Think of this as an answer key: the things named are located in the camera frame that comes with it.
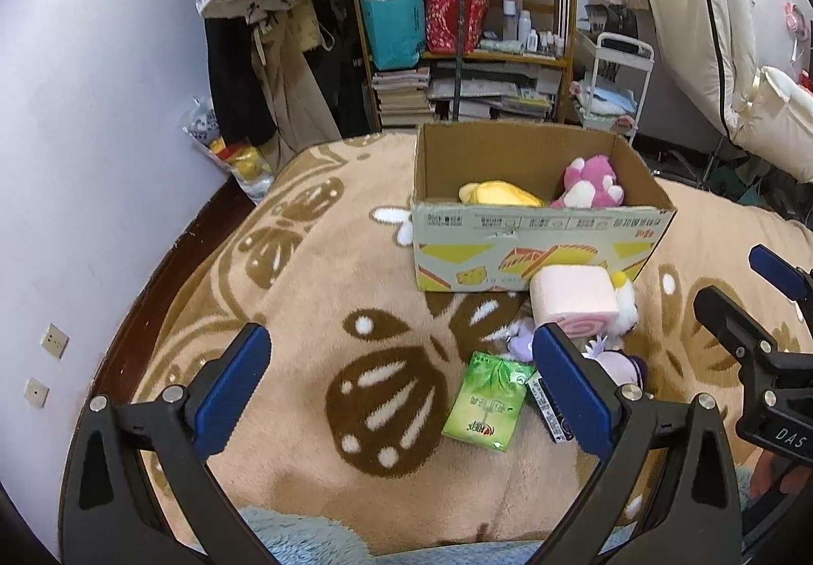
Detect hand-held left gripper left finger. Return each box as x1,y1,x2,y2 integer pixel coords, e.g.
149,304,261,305
60,322,274,565

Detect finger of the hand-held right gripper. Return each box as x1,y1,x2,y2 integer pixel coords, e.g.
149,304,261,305
692,286,796,361
748,244,813,303

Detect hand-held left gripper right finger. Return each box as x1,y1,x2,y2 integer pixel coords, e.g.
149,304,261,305
532,322,744,565

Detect lavender plush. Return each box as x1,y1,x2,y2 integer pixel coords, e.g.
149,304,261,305
502,317,540,361

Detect pink roll cake plush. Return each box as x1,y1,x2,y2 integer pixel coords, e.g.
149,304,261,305
529,264,622,340

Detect white plush with yellow ball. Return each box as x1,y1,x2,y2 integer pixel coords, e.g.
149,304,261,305
608,271,639,337

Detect printed cardboard box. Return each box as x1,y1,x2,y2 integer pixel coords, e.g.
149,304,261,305
410,121,679,293

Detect person's right hand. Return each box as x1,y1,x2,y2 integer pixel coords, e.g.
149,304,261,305
748,449,796,499

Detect black white small packet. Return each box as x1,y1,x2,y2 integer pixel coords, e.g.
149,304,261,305
527,371,576,445

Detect dark purple plush toy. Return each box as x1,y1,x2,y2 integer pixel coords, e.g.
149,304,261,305
587,335,650,397

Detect green tissue pack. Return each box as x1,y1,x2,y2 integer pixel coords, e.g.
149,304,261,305
443,351,538,455

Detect brown patterned blanket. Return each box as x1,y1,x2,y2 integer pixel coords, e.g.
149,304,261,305
130,130,813,559

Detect cream pillow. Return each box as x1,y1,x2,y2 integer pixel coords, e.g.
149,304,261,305
729,66,813,185

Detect blue fluffy blanket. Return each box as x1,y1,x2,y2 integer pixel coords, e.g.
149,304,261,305
241,505,642,565

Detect pink white plush toy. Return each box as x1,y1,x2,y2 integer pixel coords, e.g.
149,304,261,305
549,155,627,209

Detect yellow plush toy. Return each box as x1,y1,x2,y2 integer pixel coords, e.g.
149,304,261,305
458,179,546,208

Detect plastic bag of toys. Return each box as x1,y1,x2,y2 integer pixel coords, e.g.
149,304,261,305
184,98,278,204

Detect white utility cart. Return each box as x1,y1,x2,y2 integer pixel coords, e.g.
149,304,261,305
573,32,655,148

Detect folded cloths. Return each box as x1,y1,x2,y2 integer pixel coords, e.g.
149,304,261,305
570,79,640,132

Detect pink fan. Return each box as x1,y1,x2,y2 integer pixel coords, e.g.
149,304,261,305
783,2,812,44

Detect stack of magazines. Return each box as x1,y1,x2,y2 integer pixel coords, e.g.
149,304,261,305
428,63,555,122

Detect beige coat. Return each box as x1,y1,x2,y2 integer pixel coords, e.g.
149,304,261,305
251,6,344,154

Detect black coat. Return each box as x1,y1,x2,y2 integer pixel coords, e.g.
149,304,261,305
204,0,278,148

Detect black hanging garment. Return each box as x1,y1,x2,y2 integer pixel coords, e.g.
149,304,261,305
311,0,377,137

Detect stack of books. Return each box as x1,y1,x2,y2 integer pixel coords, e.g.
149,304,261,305
371,66,433,130

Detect green pole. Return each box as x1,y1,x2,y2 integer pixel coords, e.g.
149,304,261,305
453,0,475,122

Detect row of cosmetic bottles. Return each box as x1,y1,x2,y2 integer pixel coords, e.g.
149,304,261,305
498,0,566,55

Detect red patterned bag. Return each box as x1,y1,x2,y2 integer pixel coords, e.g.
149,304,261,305
422,0,494,55

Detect teal bag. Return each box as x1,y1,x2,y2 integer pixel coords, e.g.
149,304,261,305
349,0,426,72

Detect dark wooden bed frame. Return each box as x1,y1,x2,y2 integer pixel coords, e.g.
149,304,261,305
95,174,256,407

